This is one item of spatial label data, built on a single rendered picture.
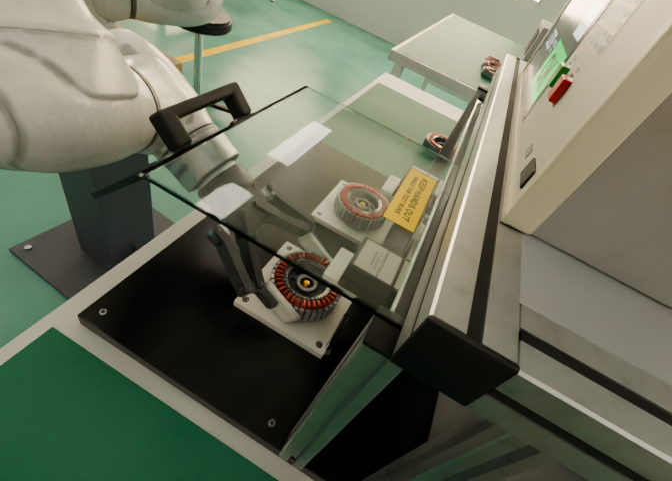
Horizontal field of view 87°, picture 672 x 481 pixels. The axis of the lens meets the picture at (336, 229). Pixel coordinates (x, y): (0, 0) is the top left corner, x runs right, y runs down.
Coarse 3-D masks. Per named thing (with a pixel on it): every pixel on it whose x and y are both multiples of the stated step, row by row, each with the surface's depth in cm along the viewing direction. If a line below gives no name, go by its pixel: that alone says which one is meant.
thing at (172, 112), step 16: (208, 96) 34; (224, 96) 36; (240, 96) 37; (160, 112) 30; (176, 112) 31; (192, 112) 33; (240, 112) 37; (160, 128) 30; (176, 128) 31; (176, 144) 31
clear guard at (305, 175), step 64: (256, 128) 32; (320, 128) 35; (384, 128) 40; (192, 192) 24; (256, 192) 26; (320, 192) 28; (384, 192) 31; (448, 192) 34; (320, 256) 24; (384, 256) 25; (384, 320) 22
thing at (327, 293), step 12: (276, 264) 54; (288, 264) 54; (276, 276) 52; (288, 276) 55; (300, 276) 54; (288, 288) 51; (300, 288) 53; (312, 288) 53; (324, 288) 55; (288, 300) 50; (300, 300) 50; (312, 300) 51; (324, 300) 51; (336, 300) 53; (300, 312) 50; (312, 312) 50; (324, 312) 51
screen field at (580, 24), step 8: (592, 0) 34; (584, 8) 36; (592, 8) 32; (600, 8) 30; (576, 16) 38; (584, 16) 34; (592, 16) 31; (576, 24) 35; (584, 24) 32; (576, 32) 33; (576, 40) 32
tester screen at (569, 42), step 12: (576, 0) 43; (600, 0) 31; (564, 12) 47; (576, 12) 39; (564, 24) 42; (564, 36) 38; (552, 48) 41; (564, 48) 35; (564, 60) 32; (528, 84) 43; (528, 96) 39; (528, 108) 36
